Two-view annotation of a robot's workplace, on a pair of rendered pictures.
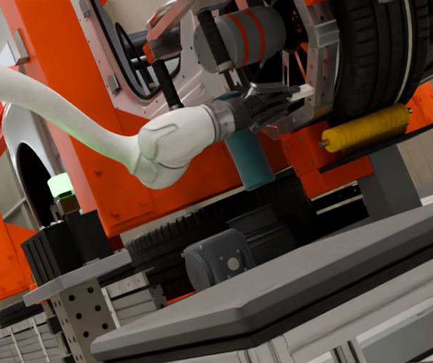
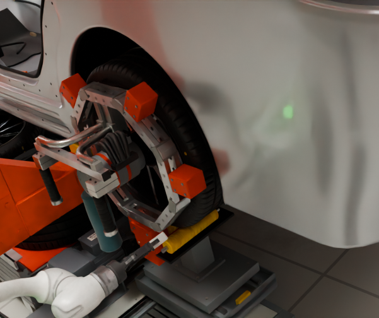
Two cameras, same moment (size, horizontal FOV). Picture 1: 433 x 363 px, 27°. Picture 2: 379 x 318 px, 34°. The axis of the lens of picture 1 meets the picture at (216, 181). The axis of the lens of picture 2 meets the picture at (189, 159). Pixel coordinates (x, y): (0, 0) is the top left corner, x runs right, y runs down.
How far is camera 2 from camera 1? 155 cm
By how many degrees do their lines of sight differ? 34
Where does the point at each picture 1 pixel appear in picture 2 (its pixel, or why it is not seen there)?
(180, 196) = (45, 219)
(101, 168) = not seen: outside the picture
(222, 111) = (111, 282)
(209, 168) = (65, 195)
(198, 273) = not seen: hidden behind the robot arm
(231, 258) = not seen: hidden behind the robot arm
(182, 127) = (86, 306)
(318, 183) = (153, 259)
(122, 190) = (5, 227)
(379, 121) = (200, 228)
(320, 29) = (178, 206)
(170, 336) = not seen: outside the picture
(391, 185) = (197, 248)
